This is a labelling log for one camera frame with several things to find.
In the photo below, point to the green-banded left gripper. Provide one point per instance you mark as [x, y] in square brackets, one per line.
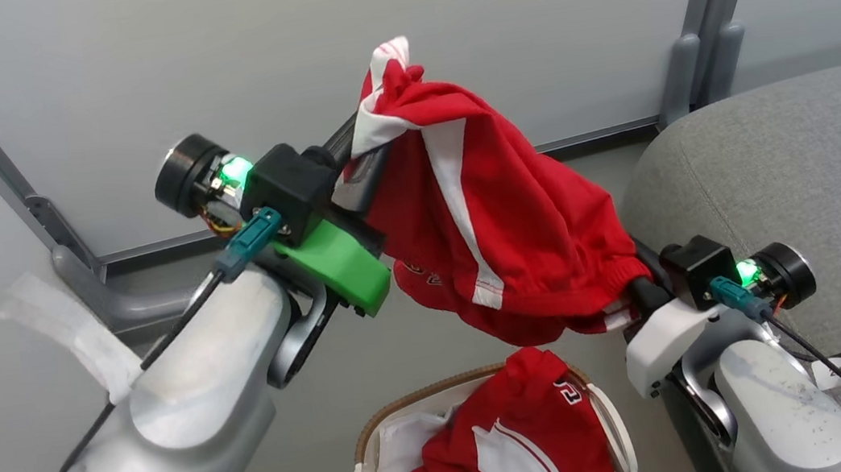
[335, 267]

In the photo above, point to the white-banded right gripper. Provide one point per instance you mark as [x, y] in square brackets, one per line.
[666, 342]

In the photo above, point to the red and white jersey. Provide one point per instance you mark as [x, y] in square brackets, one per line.
[516, 223]

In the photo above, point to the red white sports jersey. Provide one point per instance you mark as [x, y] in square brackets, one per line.
[528, 433]

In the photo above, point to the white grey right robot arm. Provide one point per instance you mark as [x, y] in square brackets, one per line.
[777, 416]

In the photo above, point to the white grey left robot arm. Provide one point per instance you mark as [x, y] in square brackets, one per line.
[170, 431]

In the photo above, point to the white basket liner cloth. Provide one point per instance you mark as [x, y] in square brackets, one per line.
[408, 449]

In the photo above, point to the white laundry basket, brown rim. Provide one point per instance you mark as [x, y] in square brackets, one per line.
[366, 470]

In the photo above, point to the grey fabric sofa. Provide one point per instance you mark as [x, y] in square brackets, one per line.
[810, 168]

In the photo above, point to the large white tape flag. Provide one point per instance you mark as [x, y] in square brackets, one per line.
[75, 330]

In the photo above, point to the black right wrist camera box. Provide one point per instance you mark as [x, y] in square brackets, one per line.
[696, 265]

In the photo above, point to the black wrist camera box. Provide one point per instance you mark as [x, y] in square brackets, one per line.
[292, 188]
[696, 265]

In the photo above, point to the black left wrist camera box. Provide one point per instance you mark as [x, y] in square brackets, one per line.
[292, 188]

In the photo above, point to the grey partition foot bracket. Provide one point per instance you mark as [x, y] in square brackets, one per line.
[117, 304]

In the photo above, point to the grey double partition post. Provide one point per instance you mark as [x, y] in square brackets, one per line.
[708, 11]

